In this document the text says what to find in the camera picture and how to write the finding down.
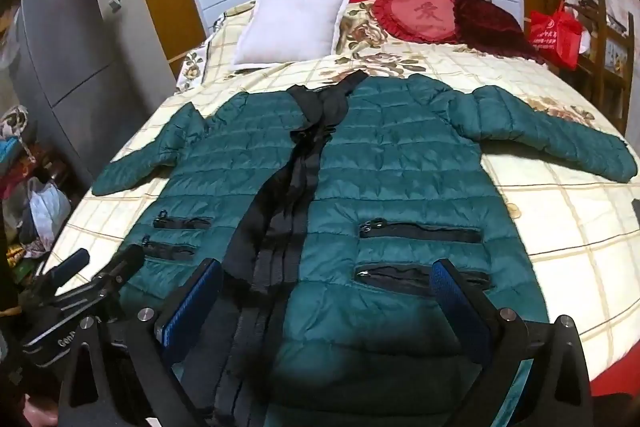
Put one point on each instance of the white plastic bag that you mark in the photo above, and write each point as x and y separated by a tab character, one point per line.
47	207

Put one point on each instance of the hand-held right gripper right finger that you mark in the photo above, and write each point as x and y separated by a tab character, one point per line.
457	307

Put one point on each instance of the dark red velvet cushion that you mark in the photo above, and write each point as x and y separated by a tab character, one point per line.
487	27

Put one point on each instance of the wall socket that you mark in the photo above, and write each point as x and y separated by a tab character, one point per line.
115	2

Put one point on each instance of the bed with floral checked sheet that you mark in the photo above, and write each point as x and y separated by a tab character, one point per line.
575	227

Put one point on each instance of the wooden door beside refrigerator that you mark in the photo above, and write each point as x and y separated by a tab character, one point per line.
175	7

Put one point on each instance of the grey refrigerator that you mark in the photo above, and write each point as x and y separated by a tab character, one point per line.
70	57

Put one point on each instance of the white pillow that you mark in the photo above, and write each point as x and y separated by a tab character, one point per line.
290	27

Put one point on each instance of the green puffer jacket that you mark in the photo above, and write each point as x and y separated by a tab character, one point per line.
400	167

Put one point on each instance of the red heart-shaped cushion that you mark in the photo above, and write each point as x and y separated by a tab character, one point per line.
415	14

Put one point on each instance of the wooden chair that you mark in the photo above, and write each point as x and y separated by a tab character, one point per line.
610	72

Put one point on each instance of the red plastic bag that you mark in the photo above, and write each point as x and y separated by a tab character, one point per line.
552	37

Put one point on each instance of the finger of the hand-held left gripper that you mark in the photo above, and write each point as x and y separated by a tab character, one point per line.
72	264
125	263

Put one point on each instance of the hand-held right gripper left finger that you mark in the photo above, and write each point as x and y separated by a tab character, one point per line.
192	304

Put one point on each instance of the pile of colourful clothes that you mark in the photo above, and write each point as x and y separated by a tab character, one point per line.
15	127

